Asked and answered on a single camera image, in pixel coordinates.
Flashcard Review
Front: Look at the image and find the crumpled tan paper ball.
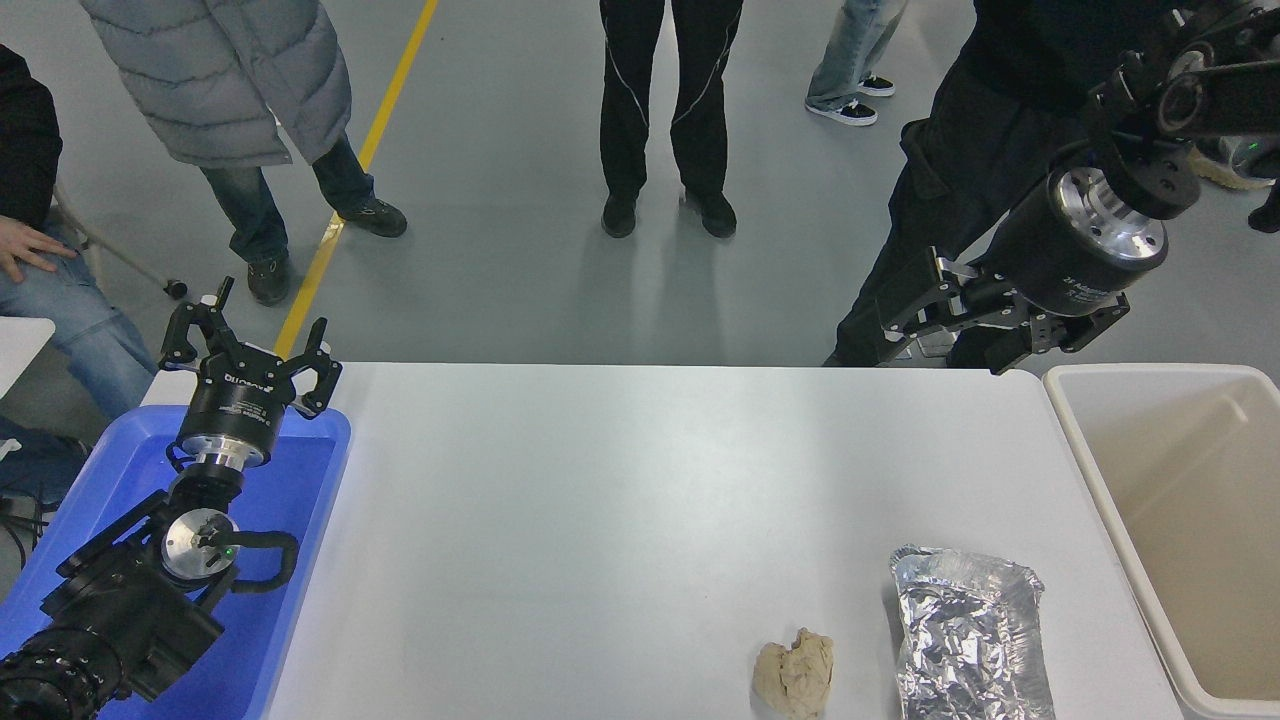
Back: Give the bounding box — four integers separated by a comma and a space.
752, 628, 836, 720

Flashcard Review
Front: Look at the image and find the large pale plastic bin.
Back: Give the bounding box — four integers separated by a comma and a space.
1043, 363, 1280, 720

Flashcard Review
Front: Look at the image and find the seated person's hand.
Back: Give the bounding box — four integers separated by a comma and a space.
0, 217, 79, 284

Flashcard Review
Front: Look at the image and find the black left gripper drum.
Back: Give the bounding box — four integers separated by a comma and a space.
178, 345, 303, 456

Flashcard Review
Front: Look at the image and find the grey metal chair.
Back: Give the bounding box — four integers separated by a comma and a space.
50, 180, 189, 301

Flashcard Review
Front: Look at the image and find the small white side table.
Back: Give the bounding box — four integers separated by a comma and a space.
0, 317, 57, 399

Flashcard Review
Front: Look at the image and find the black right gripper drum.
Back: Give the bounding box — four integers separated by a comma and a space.
985, 178, 1141, 353

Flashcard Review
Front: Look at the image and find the silver foil plate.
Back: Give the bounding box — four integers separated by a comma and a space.
889, 545, 1057, 720

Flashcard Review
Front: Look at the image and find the blue plastic tray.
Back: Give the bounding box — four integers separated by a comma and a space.
0, 405, 353, 720

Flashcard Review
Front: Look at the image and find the seated person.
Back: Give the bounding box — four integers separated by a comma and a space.
0, 45, 159, 506

